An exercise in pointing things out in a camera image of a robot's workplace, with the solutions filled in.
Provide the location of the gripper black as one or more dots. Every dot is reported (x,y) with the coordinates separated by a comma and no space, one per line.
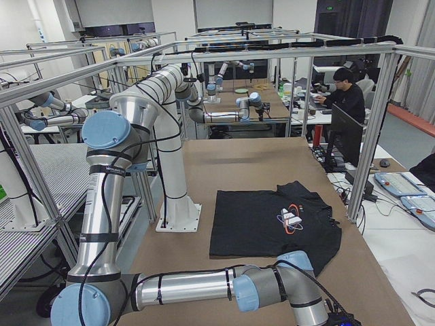
(340,322)

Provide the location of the black graphic t-shirt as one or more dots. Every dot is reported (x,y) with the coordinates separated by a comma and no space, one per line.
(267,223)

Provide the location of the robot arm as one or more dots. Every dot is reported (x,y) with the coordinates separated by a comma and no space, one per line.
(97,293)
(198,113)

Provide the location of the teach pendant blue grey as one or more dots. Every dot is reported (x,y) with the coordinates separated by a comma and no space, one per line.
(398,185)

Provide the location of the black computer monitor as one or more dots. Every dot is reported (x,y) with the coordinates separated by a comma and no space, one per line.
(345,136)

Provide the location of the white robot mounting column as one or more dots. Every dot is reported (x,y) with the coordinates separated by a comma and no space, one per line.
(178,213)

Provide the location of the seated person in black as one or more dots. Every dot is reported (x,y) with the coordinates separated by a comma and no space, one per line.
(348,96)

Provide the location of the striped metal work table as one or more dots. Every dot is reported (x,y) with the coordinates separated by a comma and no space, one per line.
(64,172)

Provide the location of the aluminium frame cage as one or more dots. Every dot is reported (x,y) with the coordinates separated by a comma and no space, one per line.
(218,47)

